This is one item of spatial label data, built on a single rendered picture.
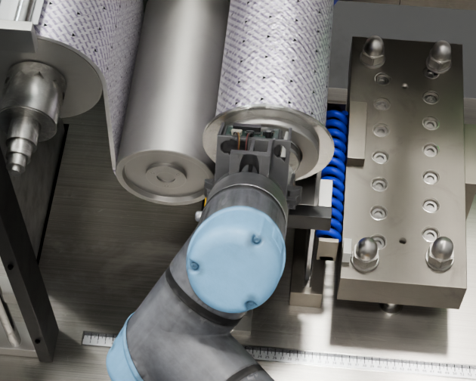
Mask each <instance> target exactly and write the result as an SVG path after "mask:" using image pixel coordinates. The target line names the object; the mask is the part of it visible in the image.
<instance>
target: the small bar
mask: <svg viewBox="0 0 476 381"><path fill-rule="evenodd" d="M366 114H367V102H356V101H350V104H349V112H348V141H347V156H346V165H351V166H364V162H365V151H366Z"/></svg>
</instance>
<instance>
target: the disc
mask: <svg viewBox="0 0 476 381"><path fill-rule="evenodd" d="M254 116H271V117H277V118H281V119H287V120H289V121H292V122H295V123H297V124H299V125H301V126H303V127H305V128H306V129H307V130H308V131H309V132H311V133H312V134H313V135H314V137H315V138H316V139H317V142H318V144H319V148H320V152H319V159H318V162H317V164H316V166H315V167H314V168H313V169H312V170H311V171H310V172H309V173H307V174H306V175H304V176H302V177H300V178H297V179H295V181H297V180H301V179H303V178H307V177H310V176H312V175H314V174H316V173H318V172H319V171H321V170H322V169H324V168H325V167H326V166H327V165H328V164H329V162H330V161H331V159H332V157H333V154H334V141H333V138H332V136H331V134H330V132H329V130H328V129H327V128H326V127H325V126H324V125H323V124H322V123H321V122H319V121H318V120H316V119H315V118H313V117H312V116H310V115H308V114H306V113H303V112H301V111H299V110H296V109H292V108H290V107H284V106H280V105H273V104H250V105H244V106H240V107H234V108H232V109H229V110H226V111H224V112H223V113H220V114H218V115H217V116H216V117H214V118H213V119H212V120H211V121H210V122H209V123H208V125H207V126H206V128H205V130H204V132H203V136H202V144H203V147H204V149H205V151H206V153H207V155H208V156H209V157H210V159H211V160H212V161H213V162H214V163H215V161H216V146H217V135H218V131H219V128H220V127H221V123H222V122H225V124H224V127H225V126H227V125H229V124H231V123H232V122H235V121H237V120H240V119H245V118H249V117H254Z"/></svg>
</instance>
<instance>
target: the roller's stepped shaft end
mask: <svg viewBox="0 0 476 381"><path fill-rule="evenodd" d="M41 129H42V127H41V125H40V123H39V122H38V121H36V120H35V119H33V118H30V117H28V116H17V117H14V118H13V119H12V120H11V124H10V127H9V130H8V136H7V139H6V142H5V143H6V146H7V147H8V149H7V152H6V155H5V158H6V159H7V164H6V169H7V170H8V173H9V174H10V175H12V176H16V177H17V176H20V174H21V173H24V172H25V171H26V165H28V164H29V163H30V161H31V157H32V154H33V153H34V152H36V149H37V146H38V142H39V136H40V133H41Z"/></svg>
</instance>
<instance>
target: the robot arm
mask: <svg viewBox="0 0 476 381"><path fill-rule="evenodd" d="M224 124H225V122H222V123H221V127H220V128H219V131H218V135H217V147H216V161H215V177H214V178H213V179H205V182H204V196H205V197H206V204H205V207H204V209H203V211H197V212H196V214H195V219H196V221H198V222H199V224H198V225H197V226H196V229H195V230H194V232H193V233H192V234H191V235H190V237H189V238H188V240H187V241H186V243H185V244H184V245H183V246H182V247H181V249H180V251H179V252H178V254H177V255H176V256H175V257H174V258H173V260H172V262H171V263H170V266H169V267H168V268H167V269H166V270H165V272H164V273H163V275H162V276H161V278H160V279H159V280H158V281H157V283H156V284H155V286H154V287H153V288H152V290H151V291H150V292H149V294H148V295H147V297H146V298H145V299H144V301H143V302H142V303H141V305H140V306H139V307H138V309H137V310H136V312H134V313H133V314H131V315H130V316H129V317H128V319H127V320H126V322H125V324H124V327H123V328H122V329H121V331H120V332H119V335H118V336H117V337H116V339H115V340H114V342H113V345H112V346H111V348H110V350H109V351H108V353H107V359H106V366H107V372H108V374H109V376H110V379H111V380H112V381H275V380H274V379H273V378H272V377H271V376H270V375H269V374H268V373H267V372H266V371H265V370H264V369H263V368H262V367H261V365H260V364H259V363H258V362H257V361H256V360H255V359H254V358H253V357H252V356H251V355H250V354H249V353H248V352H247V351H246V350H245V349H244V348H243V346H242V345H241V344H240V343H239V342H238V341H237V340H236V339H235V338H234V337H233V336H232V335H231V332H232V331H233V329H234V328H235V327H236V325H237V324H238V323H239V322H240V320H241V319H242V318H243V316H244V314H245V313H246V312H247V311H248V310H251V309H253V308H257V307H258V306H259V305H262V304H263V303H264V302H266V301H267V300H268V299H269V298H270V296H271V295H272V294H273V292H274V290H275V289H276V287H277V284H278V282H279V280H280V278H281V276H282V274H283V270H284V267H285V262H286V247H285V238H286V229H287V221H288V214H289V209H295V207H296V206H297V205H298V204H299V203H300V202H301V192H302V186H296V185H295V172H294V171H293V170H292V167H291V166H290V165H289V158H290V150H291V140H292V128H289V132H286V133H285V137H284V139H282V133H283V131H281V129H269V128H267V127H261V125H253V124H243V123H234V124H233V125H227V126H225V127H224ZM281 145H282V146H283V149H282V153H281V156H280V150H281Z"/></svg>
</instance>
